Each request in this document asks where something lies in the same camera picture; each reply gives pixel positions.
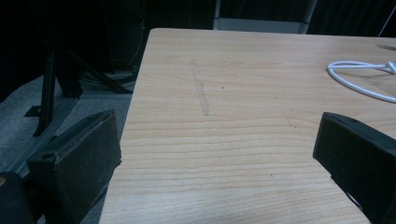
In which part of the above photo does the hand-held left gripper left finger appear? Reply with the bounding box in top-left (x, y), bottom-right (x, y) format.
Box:
top-left (25, 109), bottom-right (122, 224)

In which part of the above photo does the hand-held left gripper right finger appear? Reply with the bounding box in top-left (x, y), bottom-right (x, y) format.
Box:
top-left (312, 111), bottom-right (396, 224)

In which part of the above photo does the black metal stand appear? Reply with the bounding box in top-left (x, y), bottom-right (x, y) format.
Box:
top-left (23, 46), bottom-right (132, 138)

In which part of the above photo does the white cable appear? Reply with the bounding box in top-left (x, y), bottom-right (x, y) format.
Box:
top-left (326, 60), bottom-right (396, 105)

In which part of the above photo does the grey metal frame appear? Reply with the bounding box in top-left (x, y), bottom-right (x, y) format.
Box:
top-left (213, 0), bottom-right (318, 35)

